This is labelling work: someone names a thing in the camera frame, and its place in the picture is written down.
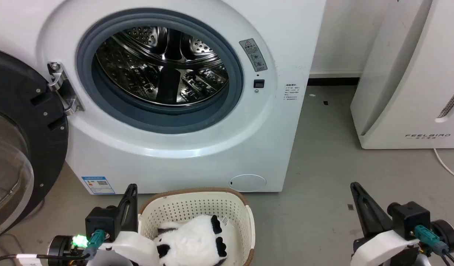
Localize stainless steel washing machine drum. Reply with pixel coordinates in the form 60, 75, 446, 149
95, 26, 229, 107

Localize teal plug left gripper cable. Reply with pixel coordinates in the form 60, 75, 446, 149
0, 229, 106, 266

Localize white front-load washing machine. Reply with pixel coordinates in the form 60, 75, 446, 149
0, 0, 327, 195

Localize grey rubber door gasket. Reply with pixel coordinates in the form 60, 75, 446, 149
76, 8, 245, 134

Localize white Feelbird appliance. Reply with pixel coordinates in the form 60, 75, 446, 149
350, 0, 454, 150

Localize small white text label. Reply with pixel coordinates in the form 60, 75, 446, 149
284, 83, 298, 101

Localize cream plastic laundry basket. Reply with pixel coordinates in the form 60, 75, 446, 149
138, 187, 256, 266

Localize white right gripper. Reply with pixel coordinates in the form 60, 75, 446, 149
350, 182, 421, 266

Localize chrome door hinge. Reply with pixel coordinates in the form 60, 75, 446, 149
47, 62, 84, 116

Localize teal plug gripper cable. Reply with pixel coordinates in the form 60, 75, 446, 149
0, 229, 106, 266
414, 225, 454, 266

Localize blue energy label sticker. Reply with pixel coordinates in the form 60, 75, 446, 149
81, 176, 116, 195

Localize grey warning sticker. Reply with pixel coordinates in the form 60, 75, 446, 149
239, 38, 268, 72

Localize white power cord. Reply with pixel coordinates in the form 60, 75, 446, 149
433, 148, 454, 183

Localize oval white filter cover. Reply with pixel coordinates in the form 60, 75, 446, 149
229, 174, 267, 192

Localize black and white plush toy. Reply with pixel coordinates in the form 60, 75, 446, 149
153, 215, 235, 266

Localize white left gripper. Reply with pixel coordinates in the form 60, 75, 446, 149
87, 184, 161, 266

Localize black round washer door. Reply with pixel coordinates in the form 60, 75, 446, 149
0, 47, 69, 241

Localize teal plug right gripper cable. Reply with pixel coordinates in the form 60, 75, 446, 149
414, 225, 454, 266

